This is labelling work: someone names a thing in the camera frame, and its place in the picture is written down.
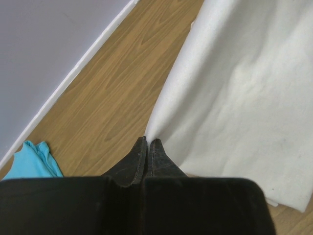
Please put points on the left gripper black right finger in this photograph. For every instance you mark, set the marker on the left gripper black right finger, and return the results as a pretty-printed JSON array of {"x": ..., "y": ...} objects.
[{"x": 175, "y": 204}]

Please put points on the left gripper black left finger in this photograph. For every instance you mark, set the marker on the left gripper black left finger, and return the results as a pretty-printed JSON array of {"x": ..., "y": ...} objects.
[{"x": 103, "y": 205}]

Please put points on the white t shirt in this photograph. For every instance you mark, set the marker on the white t shirt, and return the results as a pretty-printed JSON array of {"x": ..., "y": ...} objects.
[{"x": 238, "y": 101}]

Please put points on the folded blue t shirt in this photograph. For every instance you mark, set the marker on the folded blue t shirt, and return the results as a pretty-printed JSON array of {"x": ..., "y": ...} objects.
[{"x": 33, "y": 161}]

